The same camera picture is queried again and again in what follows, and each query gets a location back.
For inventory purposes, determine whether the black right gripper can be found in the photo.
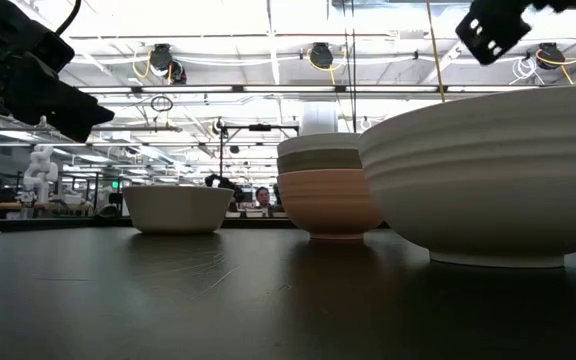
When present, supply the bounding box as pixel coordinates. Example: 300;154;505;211
454;0;576;67

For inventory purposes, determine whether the white ribbed bowl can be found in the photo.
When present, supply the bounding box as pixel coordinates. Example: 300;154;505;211
276;131;363;158
357;84;576;270

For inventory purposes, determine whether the beige smooth bowl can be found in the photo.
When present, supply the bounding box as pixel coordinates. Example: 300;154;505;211
121;185;236;236

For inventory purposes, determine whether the olive brown bowl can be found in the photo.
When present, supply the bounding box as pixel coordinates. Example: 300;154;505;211
276;148;365;176

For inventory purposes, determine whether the orange ribbed bowl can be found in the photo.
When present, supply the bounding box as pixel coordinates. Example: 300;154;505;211
276;168;385;242

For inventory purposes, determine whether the person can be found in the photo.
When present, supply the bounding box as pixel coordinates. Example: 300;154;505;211
253;185;274;211

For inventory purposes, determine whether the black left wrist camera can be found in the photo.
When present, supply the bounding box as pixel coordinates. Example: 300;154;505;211
32;31;76;74

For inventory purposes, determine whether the black ceiling cable reel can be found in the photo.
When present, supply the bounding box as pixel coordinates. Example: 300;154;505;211
535;41;570;72
147;42;175;73
167;59;189;86
307;41;337;72

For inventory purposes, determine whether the yellow power cable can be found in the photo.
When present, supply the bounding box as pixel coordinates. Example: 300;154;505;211
424;0;447;104

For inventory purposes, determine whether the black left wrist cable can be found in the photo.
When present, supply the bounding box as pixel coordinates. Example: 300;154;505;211
54;0;83;37

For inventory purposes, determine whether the black hanging cable loop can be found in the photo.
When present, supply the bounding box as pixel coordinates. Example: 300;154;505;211
149;94;175;114

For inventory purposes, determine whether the black metal table frame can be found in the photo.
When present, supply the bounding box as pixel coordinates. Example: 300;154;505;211
0;215;394;236

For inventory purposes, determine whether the black power cable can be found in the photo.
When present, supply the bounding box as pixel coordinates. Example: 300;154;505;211
340;0;358;135

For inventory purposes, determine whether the black metal frame stand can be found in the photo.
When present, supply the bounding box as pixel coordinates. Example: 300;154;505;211
219;123;301;189

